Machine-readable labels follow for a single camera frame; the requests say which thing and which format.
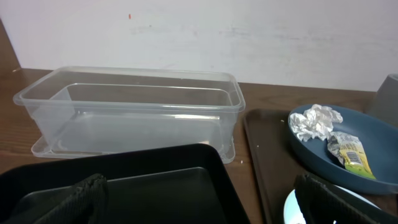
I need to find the brown serving tray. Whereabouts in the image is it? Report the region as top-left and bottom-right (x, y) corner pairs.
(243, 109), (397, 223)

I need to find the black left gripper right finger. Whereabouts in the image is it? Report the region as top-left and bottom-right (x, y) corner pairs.
(294, 174), (397, 224)

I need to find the yellow snack wrapper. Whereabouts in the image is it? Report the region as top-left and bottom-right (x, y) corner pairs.
(327, 131), (376, 179)

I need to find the dark blue plate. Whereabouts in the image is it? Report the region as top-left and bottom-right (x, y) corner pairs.
(287, 105), (397, 195)

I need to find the grey dishwasher rack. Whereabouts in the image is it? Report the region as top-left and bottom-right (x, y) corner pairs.
(366, 74), (398, 126)

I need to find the white paper napkin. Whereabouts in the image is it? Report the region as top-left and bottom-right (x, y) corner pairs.
(289, 104), (343, 142)

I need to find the light blue bowl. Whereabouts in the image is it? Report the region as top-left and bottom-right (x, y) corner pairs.
(283, 185), (380, 224)

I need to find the clear plastic waste bin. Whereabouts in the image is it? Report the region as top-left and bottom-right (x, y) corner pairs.
(13, 67), (246, 164)

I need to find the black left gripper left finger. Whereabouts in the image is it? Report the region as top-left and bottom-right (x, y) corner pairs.
(6, 174), (108, 224)

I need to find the black plastic waste tray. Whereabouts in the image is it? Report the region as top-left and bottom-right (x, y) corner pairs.
(1, 144), (249, 223)

